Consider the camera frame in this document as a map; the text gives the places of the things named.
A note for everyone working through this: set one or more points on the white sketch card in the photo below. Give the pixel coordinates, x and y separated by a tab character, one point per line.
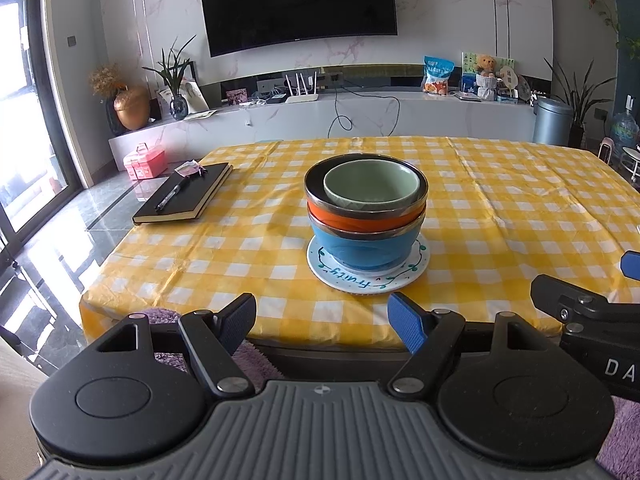
196	96

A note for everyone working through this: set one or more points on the dark-framed glass door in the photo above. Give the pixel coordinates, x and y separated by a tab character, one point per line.
30	110

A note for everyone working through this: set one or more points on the orange steel-lined bowl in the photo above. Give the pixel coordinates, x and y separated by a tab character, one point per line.
360	221

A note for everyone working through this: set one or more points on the plant in glass vase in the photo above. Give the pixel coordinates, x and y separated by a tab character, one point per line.
177	105

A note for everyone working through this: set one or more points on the green painted picture board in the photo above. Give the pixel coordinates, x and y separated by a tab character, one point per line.
470	62

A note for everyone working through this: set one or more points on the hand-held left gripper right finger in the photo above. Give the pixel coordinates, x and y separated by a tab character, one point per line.
407	322

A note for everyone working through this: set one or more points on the dried flower bunch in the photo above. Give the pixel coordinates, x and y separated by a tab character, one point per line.
105	80

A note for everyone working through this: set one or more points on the white router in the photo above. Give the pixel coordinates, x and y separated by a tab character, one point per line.
301	98

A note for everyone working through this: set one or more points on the pink foil packets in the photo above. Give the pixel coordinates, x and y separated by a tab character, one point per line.
187	169

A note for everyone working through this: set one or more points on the yellow checked tablecloth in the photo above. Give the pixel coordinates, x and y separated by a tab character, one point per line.
500	200

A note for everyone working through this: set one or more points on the pink storage box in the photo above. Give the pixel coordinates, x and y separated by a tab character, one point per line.
145	162

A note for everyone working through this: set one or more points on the purple fluffy cloth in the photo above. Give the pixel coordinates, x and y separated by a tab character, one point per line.
255	360

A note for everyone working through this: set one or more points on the potted long-leaf plant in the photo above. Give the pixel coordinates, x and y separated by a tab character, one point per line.
577	110

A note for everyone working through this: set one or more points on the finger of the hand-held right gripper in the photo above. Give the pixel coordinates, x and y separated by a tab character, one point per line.
555	292
632	264

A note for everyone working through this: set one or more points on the round paper fan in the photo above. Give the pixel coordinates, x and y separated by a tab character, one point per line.
509	80

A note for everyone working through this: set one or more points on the green ceramic bowl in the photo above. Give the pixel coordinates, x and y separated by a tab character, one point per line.
370	182

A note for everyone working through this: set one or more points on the grey metal trash can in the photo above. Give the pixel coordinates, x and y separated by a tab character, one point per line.
551	122

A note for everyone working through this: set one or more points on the black wall television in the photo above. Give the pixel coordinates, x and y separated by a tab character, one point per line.
295	5

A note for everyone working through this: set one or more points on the pink photo card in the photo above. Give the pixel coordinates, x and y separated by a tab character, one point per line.
237	97

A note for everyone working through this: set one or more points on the blue steel-lined bowl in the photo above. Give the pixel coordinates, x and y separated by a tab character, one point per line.
365	250

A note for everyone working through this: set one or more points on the teddy bear in white wrap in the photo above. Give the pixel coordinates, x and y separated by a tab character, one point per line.
486	80

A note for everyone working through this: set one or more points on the white marble cabinet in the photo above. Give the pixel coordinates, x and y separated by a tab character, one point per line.
300	120

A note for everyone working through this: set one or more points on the white round stand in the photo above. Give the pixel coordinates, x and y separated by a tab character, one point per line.
631	160

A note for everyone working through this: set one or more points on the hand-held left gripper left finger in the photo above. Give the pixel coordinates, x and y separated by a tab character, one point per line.
235	320

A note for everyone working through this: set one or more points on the blue water bottle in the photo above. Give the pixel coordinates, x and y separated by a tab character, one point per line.
625	127

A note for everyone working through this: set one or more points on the wall socket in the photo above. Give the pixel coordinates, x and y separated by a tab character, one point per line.
600	113

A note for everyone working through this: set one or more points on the flat paper sheets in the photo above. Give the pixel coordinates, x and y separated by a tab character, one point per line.
200	115

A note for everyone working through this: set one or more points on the white fruit-painted plate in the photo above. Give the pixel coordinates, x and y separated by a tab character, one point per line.
350	280

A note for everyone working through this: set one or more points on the blue snack bag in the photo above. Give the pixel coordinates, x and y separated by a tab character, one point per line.
439	75

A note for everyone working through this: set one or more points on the small pink appliance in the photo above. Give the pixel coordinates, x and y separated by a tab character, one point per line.
606	150

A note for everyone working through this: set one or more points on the black notebook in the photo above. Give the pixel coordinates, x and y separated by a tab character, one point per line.
192	195

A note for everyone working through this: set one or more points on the gold acorn-shaped vase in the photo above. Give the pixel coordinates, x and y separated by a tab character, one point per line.
131	110

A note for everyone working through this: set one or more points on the black set-top box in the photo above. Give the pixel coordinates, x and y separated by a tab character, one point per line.
276	99

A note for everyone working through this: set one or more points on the black pen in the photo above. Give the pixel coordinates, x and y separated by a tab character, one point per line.
170	196

